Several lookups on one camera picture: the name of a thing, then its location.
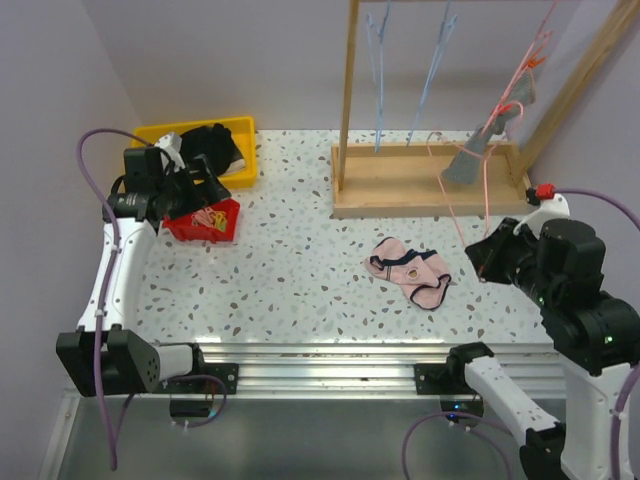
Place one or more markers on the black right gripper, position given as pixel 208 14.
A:
pixel 486 252

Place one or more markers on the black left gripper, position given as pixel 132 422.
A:
pixel 201 194

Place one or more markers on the pink underwear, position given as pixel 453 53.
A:
pixel 422 276

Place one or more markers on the grey knitted garment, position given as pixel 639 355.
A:
pixel 465 165

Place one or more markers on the pink wire hanger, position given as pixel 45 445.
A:
pixel 483 174

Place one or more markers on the red clip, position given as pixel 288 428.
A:
pixel 506 108

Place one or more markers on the orange clip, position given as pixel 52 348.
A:
pixel 535 59

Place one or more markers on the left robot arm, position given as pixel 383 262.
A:
pixel 104 355

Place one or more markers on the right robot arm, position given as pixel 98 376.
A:
pixel 595 335

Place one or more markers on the wooden hanger rack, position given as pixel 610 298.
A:
pixel 401 181

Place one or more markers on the left blue hanger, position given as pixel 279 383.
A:
pixel 375 34

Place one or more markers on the blue hanger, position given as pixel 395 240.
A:
pixel 447 27
pixel 375 34

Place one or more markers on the right blue hanger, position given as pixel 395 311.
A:
pixel 447 27

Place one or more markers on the black garment pile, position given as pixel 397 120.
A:
pixel 215 143

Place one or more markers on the clips in red bin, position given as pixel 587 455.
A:
pixel 211 219

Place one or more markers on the red plastic bin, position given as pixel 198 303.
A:
pixel 184 230

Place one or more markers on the yellow plastic tray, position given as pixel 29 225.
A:
pixel 242 132

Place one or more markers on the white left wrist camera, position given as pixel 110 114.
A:
pixel 170 143

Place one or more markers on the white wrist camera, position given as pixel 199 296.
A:
pixel 170 143
pixel 548 205

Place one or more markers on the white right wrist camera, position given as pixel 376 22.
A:
pixel 548 205

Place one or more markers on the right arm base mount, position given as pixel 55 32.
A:
pixel 435 379

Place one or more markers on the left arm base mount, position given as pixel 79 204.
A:
pixel 211 377

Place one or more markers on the aluminium mounting rail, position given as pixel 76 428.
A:
pixel 368 371

